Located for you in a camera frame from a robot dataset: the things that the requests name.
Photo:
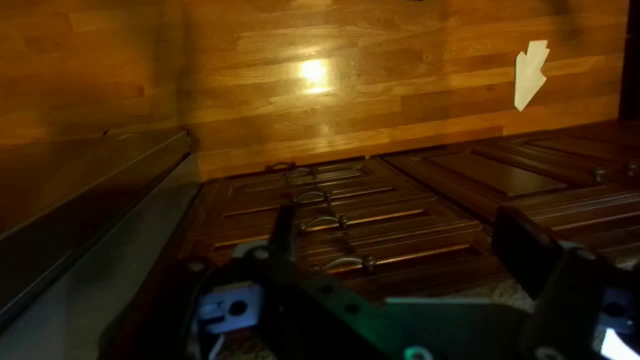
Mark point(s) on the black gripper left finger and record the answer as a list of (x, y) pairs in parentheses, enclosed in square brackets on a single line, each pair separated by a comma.
[(285, 233)]

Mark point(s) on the dark wood cabinet door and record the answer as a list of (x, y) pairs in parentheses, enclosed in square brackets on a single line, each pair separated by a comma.
[(583, 183)]

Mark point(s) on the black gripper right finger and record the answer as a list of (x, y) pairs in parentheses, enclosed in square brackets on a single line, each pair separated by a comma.
[(531, 257)]

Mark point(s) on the white paper arrow marker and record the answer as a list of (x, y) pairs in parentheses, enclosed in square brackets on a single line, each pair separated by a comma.
[(528, 77)]

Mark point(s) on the stainless steel appliance edge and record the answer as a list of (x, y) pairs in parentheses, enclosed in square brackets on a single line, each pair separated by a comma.
[(80, 227)]

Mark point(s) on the metal drawer pull handle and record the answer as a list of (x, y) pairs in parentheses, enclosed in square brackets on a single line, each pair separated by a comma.
[(350, 263), (319, 174), (322, 222)]

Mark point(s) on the dark wood drawer stack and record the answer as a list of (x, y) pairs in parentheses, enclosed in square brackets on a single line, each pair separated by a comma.
[(358, 220)]

